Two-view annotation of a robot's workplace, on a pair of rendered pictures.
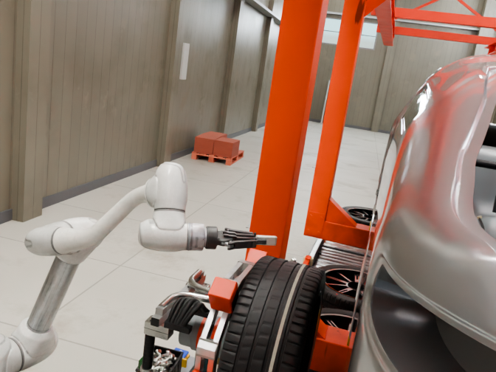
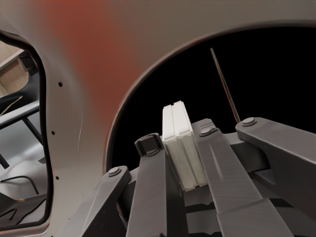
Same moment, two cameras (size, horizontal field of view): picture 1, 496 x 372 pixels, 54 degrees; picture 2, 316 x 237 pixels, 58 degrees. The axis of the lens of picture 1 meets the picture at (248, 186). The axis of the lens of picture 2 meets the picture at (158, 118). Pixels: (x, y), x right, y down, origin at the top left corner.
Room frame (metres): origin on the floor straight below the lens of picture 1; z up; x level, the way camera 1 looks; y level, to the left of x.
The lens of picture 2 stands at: (1.50, 0.07, 1.32)
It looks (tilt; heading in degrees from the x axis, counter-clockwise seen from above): 11 degrees down; 288
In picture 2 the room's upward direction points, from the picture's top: 26 degrees counter-clockwise
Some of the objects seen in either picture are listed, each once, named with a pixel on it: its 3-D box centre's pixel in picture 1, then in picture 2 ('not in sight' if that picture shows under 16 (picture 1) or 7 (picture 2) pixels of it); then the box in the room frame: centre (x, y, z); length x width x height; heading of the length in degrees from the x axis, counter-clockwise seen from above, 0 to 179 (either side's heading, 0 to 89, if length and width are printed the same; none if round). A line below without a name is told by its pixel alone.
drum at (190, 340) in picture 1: (210, 334); not in sight; (1.63, 0.06, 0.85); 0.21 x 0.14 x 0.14; 75
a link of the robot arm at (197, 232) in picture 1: (196, 237); not in sight; (1.50, 0.14, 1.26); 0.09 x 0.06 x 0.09; 10
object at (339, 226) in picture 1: (356, 224); not in sight; (3.94, -0.95, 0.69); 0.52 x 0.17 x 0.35; 75
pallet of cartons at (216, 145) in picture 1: (219, 147); not in sight; (9.81, 0.68, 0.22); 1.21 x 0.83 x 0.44; 168
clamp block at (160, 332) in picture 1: (159, 327); not in sight; (1.50, 0.23, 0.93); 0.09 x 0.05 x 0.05; 75
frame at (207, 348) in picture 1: (229, 339); not in sight; (1.61, -0.01, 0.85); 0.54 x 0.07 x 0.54; 165
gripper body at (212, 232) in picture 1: (218, 238); not in sight; (1.52, 0.07, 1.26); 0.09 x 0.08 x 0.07; 100
